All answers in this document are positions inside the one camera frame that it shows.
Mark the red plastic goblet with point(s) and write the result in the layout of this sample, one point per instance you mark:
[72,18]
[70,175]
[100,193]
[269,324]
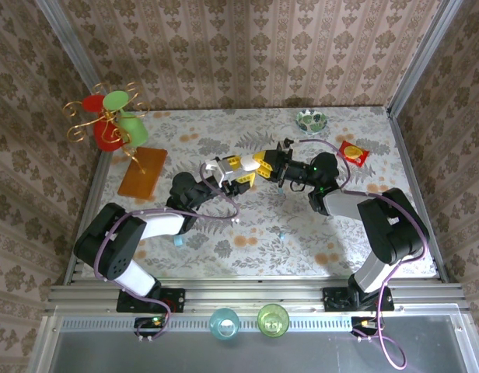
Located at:
[105,136]

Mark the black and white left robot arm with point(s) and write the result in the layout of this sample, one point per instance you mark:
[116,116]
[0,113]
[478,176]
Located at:
[115,248]

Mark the green plastic goblet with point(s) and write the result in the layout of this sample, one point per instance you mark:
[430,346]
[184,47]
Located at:
[134,130]

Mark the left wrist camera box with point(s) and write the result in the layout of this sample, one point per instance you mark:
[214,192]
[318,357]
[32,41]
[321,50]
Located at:
[216,169]

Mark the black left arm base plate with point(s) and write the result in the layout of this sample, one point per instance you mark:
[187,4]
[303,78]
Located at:
[173,301]

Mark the leaf pattern bowl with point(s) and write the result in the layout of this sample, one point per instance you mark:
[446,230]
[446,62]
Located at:
[311,121]

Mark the floral patterned tablecloth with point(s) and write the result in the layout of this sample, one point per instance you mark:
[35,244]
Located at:
[263,252]

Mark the aluminium frame post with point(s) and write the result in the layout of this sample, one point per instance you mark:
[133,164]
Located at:
[422,54]
[68,42]

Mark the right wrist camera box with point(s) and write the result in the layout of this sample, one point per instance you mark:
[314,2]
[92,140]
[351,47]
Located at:
[285,145]

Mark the small black control board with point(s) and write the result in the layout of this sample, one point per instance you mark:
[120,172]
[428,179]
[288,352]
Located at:
[150,322]
[364,323]

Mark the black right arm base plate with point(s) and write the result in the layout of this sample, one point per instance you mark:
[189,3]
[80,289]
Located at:
[333,301]

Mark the red snack packet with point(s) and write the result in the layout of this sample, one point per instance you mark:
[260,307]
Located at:
[354,153]

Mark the aluminium side rail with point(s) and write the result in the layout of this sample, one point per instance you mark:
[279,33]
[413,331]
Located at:
[93,182]
[406,155]

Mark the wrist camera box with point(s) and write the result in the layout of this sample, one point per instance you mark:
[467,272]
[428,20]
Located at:
[285,145]
[216,169]

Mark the aluminium cross rail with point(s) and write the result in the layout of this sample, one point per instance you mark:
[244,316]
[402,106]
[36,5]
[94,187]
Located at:
[243,295]

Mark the green drinking glass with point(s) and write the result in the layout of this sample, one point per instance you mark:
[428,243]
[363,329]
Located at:
[273,321]

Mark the teal drinking glass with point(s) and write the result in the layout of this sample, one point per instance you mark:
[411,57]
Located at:
[224,326]

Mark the light blue charging case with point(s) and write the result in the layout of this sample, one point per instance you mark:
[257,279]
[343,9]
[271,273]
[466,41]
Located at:
[179,241]

